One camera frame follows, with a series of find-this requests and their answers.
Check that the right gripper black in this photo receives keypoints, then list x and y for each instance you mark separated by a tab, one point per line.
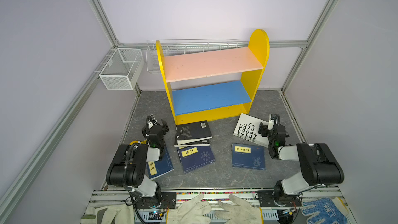
274	130

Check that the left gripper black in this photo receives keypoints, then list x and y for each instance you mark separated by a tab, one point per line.
156	129

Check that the white book black lettering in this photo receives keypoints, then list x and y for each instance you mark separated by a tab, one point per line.
247	128

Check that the black book wolf cover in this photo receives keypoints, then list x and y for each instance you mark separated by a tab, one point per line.
193	132

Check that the black book antler cover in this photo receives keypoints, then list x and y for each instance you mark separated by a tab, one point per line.
193	144

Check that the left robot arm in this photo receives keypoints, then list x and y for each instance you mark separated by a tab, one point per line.
128	167

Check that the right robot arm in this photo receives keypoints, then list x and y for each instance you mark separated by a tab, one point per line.
318	165

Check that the blue booklet left yellow label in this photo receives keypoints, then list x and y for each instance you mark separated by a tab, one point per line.
160	167

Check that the blue booklet yellow label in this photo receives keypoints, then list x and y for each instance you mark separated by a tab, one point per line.
193	158
248	157
160	167

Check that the blue booklet right yellow label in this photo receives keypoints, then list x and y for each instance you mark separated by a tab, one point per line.
248	157

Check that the yellow pink blue bookshelf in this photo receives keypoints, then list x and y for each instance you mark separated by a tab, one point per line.
218	101

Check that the blue booklet centre yellow label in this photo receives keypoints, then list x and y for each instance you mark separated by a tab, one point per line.
193	158

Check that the white mesh box basket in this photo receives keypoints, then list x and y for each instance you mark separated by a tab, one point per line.
123	69

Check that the white work glove centre right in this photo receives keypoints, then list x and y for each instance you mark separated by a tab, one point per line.
240	212

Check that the white work glove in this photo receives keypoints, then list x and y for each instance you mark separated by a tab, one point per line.
240	212
193	211

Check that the white work glove centre left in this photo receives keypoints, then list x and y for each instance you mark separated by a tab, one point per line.
193	211

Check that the grey green glove far left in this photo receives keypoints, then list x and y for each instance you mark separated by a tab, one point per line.
110	214

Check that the blue dotted glove right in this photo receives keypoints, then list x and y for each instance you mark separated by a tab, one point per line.
325	211

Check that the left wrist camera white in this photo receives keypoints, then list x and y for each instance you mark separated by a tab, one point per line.
150	121

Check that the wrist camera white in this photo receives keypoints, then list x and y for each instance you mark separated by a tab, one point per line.
150	121
274	121

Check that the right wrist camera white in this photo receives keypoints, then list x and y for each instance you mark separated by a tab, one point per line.
274	121

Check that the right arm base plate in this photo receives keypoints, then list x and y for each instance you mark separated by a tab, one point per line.
268	198

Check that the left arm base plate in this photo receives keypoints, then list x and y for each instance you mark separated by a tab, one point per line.
167	200

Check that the white wire rack basket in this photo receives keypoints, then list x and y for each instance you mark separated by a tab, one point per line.
174	47

